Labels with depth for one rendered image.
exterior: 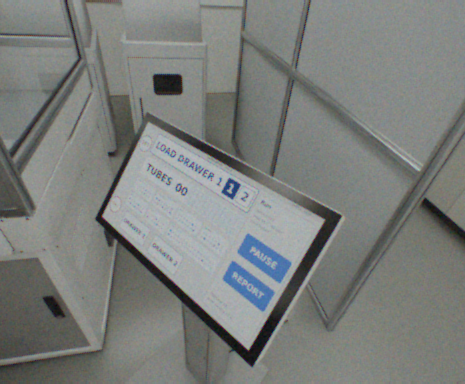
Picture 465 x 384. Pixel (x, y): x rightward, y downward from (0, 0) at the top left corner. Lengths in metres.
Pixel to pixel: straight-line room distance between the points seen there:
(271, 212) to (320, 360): 1.26
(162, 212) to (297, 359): 1.20
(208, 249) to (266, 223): 0.13
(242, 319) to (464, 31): 0.90
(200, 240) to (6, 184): 0.50
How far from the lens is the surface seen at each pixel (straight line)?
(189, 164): 0.63
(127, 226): 0.72
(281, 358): 1.65
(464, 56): 1.03
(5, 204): 0.91
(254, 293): 0.55
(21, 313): 1.36
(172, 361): 1.57
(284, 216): 0.52
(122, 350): 1.66
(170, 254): 0.64
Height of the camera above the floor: 1.51
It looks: 40 degrees down
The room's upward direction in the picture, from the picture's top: 5 degrees clockwise
